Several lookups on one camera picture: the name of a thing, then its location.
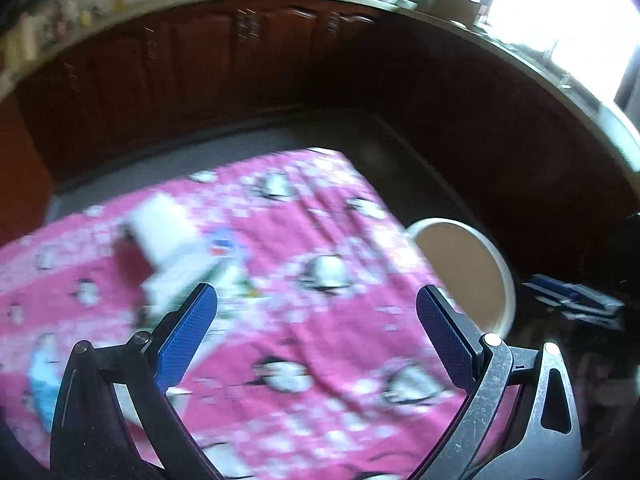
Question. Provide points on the wooden cutting board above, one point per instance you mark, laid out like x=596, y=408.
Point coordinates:
x=455, y=4

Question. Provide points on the light blue packet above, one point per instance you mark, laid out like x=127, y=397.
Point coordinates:
x=42, y=385

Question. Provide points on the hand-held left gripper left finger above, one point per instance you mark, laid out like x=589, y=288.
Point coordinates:
x=187, y=335

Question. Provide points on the white and blue box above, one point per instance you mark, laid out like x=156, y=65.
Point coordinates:
x=220, y=250

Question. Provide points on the plain white box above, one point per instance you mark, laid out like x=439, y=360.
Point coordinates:
x=160, y=225

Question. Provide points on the pink penguin print blanket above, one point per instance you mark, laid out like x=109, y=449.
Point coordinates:
x=310, y=220

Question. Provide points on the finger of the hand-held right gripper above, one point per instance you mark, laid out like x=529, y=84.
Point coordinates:
x=570, y=292
x=592, y=319

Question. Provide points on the bright window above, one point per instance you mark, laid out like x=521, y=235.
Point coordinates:
x=560, y=5

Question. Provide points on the white and green milk carton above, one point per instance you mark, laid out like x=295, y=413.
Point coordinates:
x=230, y=292

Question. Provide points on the cream round bucket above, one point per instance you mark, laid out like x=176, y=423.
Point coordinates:
x=460, y=260

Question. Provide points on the wooden lower cabinets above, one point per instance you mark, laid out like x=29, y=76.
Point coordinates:
x=250, y=70

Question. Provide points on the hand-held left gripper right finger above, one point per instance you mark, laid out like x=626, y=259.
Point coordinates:
x=447, y=335

